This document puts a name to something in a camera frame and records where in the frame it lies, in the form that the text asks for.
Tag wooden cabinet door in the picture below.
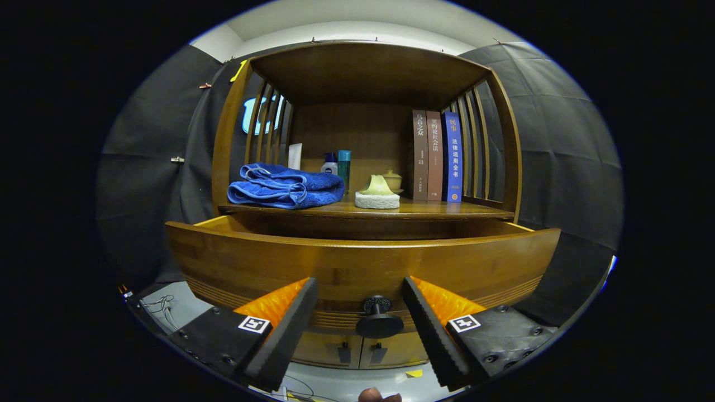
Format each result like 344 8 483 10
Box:
290 331 364 369
360 331 430 370

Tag folded blue towel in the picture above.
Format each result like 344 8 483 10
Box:
227 162 346 210

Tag teal bottle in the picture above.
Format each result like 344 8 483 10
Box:
337 150 352 193

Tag green scrub brush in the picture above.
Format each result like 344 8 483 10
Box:
355 174 401 210

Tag dark brown book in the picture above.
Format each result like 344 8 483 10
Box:
412 109 430 202

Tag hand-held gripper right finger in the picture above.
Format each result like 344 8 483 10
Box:
401 276 559 391

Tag thin floor cables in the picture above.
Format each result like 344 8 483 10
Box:
139 295 180 331

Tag wooden cabinet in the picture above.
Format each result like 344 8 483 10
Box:
211 40 523 370

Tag blue book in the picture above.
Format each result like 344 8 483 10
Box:
441 111 464 203

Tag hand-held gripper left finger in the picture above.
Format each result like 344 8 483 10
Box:
168 277 319 393

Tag wooden drawer with black knob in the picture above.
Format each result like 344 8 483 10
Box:
166 215 561 339

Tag wooden countertop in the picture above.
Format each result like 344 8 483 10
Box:
218 193 516 220

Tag reddish brown book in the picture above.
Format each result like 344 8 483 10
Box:
426 111 444 202

